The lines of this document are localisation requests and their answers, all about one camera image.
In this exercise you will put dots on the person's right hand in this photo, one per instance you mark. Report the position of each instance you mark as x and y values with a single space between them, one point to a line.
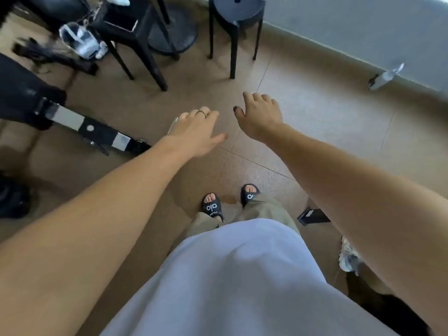
260 115

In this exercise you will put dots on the person's left hand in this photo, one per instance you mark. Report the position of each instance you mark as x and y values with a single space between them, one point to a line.
196 131

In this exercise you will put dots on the person's left forearm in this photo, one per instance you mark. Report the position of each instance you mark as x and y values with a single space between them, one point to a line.
87 234

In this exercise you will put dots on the person's right forearm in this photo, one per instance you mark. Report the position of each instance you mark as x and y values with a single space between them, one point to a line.
367 206

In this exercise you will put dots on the black left slipper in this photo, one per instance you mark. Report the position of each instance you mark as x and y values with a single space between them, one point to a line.
211 208

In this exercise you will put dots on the black slipper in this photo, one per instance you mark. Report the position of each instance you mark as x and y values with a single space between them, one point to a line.
250 196
211 208

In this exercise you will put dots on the black right slipper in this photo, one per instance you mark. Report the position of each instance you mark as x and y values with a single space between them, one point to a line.
250 196

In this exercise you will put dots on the black white banded bar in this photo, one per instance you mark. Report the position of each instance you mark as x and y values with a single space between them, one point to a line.
98 131

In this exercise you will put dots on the black round stool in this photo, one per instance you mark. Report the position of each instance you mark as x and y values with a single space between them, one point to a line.
238 6

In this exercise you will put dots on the flat black object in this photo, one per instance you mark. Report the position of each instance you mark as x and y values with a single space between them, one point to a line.
311 216

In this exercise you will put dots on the black square chair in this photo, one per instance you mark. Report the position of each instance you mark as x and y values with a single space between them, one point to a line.
129 13

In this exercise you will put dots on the white black shoe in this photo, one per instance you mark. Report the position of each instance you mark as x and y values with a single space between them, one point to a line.
78 38

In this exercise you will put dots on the white shirt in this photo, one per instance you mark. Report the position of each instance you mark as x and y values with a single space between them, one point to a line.
245 283

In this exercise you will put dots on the black folded tripod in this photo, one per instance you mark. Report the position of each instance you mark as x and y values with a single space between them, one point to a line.
52 55

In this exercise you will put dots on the white sneaker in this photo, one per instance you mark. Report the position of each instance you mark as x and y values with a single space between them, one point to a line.
348 258

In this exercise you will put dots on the black bag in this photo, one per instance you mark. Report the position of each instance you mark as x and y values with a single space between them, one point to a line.
12 199

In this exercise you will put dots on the black round pedestal base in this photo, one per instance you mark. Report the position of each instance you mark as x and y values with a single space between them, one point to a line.
178 34

